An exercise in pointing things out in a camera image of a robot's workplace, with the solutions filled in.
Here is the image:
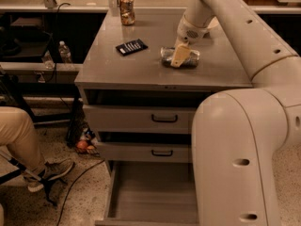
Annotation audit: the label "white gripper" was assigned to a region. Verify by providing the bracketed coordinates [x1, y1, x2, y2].
[171, 16, 209, 68]

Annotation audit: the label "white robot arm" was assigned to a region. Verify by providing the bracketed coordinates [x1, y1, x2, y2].
[171, 0, 301, 226]

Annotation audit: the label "grey drawer cabinet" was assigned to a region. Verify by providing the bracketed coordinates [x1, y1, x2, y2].
[74, 8, 254, 174]

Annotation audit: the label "crumpled gold soda can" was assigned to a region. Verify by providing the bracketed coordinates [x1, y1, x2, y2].
[119, 0, 135, 25]

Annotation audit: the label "grey top drawer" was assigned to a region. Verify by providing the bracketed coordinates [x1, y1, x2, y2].
[83, 105, 196, 134]

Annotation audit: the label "grey middle drawer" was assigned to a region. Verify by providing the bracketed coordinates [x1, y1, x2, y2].
[97, 142, 192, 163]

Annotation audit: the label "grey open bottom drawer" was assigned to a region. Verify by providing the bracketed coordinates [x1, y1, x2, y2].
[95, 161, 198, 226]

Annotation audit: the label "white bowl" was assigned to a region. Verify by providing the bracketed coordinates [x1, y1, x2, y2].
[208, 17, 219, 29]

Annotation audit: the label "black snack packet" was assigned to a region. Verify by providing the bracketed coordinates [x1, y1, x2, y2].
[116, 39, 148, 57]

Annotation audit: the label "clear water bottle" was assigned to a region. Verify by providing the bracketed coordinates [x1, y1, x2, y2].
[58, 40, 72, 63]

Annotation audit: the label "basket of fruit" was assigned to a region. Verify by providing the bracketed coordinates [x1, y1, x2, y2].
[75, 128, 99, 155]

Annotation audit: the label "grey sneaker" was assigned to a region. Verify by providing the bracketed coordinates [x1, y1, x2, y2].
[24, 158, 74, 193]

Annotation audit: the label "person leg beige trousers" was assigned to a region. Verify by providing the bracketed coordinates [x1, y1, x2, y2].
[0, 106, 45, 174]

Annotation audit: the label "black chair leg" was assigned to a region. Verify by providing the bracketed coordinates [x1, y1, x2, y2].
[0, 150, 66, 207]

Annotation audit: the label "black floor cable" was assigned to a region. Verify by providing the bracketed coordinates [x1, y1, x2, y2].
[55, 159, 105, 226]

